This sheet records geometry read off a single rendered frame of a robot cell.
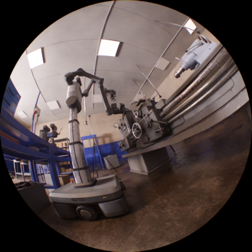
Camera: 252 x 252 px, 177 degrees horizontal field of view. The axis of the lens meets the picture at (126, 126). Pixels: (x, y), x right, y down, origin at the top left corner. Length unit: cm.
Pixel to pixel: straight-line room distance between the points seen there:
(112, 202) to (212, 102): 101
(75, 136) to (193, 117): 111
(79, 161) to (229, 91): 133
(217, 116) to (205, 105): 21
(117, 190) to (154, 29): 379
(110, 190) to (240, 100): 94
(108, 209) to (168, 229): 39
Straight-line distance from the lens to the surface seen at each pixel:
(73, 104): 99
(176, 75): 115
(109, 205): 63
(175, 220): 57
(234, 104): 61
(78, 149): 80
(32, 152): 108
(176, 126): 89
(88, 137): 435
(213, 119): 60
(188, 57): 111
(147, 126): 87
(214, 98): 77
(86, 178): 79
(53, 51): 323
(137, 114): 97
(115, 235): 60
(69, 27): 302
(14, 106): 121
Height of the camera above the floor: 46
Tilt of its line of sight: 19 degrees up
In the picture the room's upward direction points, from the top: 19 degrees counter-clockwise
